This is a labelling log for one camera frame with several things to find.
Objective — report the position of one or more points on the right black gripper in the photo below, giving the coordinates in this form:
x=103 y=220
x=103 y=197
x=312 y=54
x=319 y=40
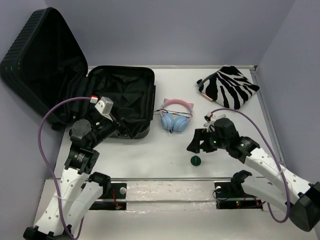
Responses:
x=200 y=134

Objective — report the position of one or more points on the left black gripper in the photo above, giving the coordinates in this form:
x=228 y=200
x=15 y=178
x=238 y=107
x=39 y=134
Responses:
x=132 y=127

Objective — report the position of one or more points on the green round disc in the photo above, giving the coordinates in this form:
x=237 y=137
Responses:
x=195 y=160

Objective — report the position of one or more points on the pink and blue cat-ear headphones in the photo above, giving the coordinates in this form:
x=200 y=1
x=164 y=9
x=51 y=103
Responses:
x=174 y=121

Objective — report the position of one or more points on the gold lipstick tube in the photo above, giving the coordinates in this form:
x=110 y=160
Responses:
x=207 y=97

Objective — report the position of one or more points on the zebra print pouch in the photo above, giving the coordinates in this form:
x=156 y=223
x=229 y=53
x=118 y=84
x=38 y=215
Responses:
x=228 y=87

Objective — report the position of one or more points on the black hard-shell suitcase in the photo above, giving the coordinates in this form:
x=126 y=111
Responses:
x=45 y=66

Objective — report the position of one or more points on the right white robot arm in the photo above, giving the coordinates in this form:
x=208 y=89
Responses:
x=297 y=197

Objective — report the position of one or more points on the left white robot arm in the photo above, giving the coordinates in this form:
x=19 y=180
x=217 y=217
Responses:
x=79 y=186

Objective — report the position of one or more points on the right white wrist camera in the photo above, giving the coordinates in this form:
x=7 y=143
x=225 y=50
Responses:
x=210 y=118

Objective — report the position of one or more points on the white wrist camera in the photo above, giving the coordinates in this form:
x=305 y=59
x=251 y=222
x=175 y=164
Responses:
x=103 y=105
x=210 y=118

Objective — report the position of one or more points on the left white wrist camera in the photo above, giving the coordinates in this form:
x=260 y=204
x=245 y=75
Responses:
x=103 y=105

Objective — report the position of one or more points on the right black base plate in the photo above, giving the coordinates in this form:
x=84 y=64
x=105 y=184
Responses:
x=231 y=196

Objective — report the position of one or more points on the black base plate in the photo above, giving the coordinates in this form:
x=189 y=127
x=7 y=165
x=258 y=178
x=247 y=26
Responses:
x=231 y=196
x=112 y=200

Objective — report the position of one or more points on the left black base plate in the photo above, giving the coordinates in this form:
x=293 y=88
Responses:
x=112 y=200

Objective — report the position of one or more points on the metal table edge rail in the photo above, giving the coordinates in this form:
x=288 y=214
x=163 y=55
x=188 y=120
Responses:
x=267 y=116

